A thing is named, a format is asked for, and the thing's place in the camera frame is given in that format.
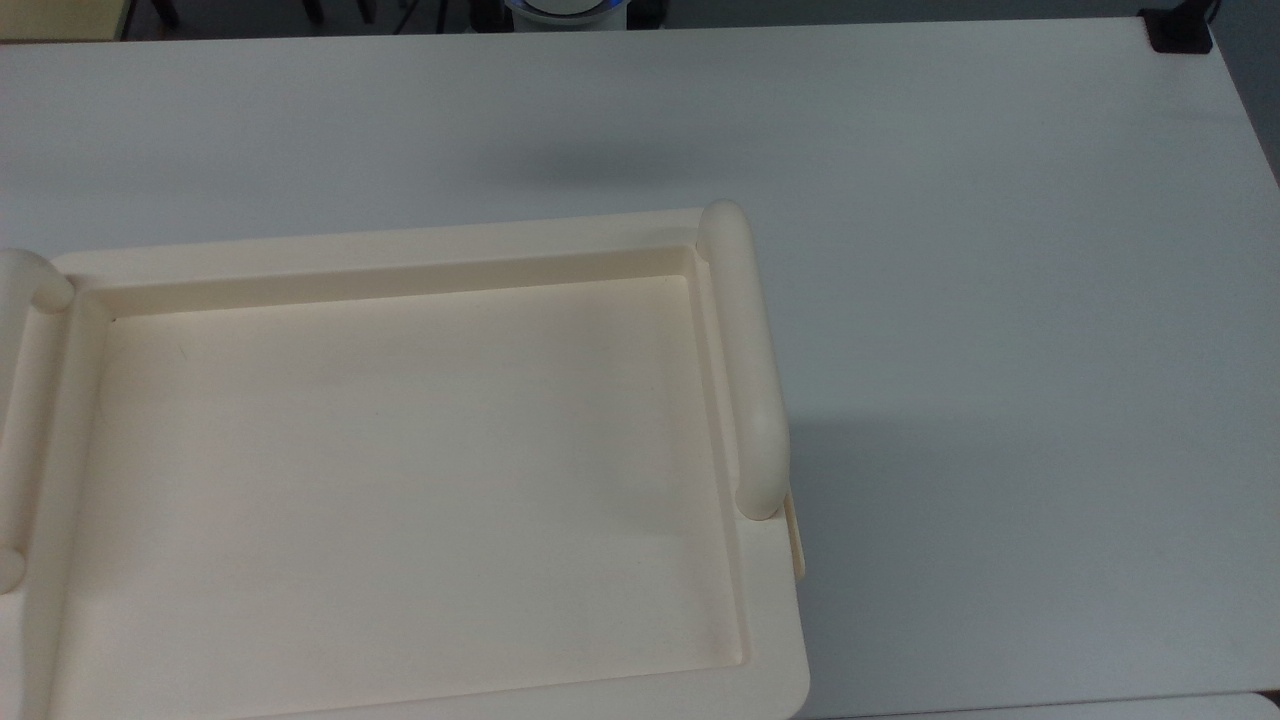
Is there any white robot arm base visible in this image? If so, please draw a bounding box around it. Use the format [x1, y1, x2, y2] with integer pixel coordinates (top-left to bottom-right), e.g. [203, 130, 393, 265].
[503, 0, 633, 33]

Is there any black table clamp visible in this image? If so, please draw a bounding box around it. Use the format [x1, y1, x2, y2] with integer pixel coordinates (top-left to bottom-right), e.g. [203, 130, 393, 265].
[1138, 8, 1214, 55]

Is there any cream plastic cabinet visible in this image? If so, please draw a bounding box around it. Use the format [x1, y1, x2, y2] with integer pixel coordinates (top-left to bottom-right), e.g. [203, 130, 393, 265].
[0, 198, 811, 720]

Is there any yellow wooden board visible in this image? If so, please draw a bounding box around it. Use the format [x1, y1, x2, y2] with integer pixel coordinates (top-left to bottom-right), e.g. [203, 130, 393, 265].
[0, 0, 126, 43]

